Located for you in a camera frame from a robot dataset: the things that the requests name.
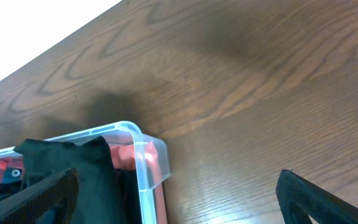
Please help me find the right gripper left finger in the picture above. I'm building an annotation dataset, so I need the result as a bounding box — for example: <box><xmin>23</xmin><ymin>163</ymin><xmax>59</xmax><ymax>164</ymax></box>
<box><xmin>0</xmin><ymin>168</ymin><xmax>80</xmax><ymax>223</ymax></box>

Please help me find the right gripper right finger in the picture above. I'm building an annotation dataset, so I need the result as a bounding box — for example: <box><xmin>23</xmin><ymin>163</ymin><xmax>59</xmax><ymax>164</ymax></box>
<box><xmin>276</xmin><ymin>169</ymin><xmax>358</xmax><ymax>224</ymax></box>

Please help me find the black hoodie garment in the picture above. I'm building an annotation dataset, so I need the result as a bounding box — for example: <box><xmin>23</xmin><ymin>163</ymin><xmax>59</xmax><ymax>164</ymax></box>
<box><xmin>0</xmin><ymin>137</ymin><xmax>127</xmax><ymax>224</ymax></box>

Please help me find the salmon pink garment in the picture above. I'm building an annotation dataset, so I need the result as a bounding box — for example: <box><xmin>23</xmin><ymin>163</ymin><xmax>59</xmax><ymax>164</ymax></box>
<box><xmin>110</xmin><ymin>141</ymin><xmax>168</xmax><ymax>224</ymax></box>

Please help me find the clear plastic storage container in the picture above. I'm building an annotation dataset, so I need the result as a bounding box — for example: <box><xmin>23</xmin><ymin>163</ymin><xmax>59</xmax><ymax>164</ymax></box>
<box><xmin>0</xmin><ymin>121</ymin><xmax>170</xmax><ymax>223</ymax></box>

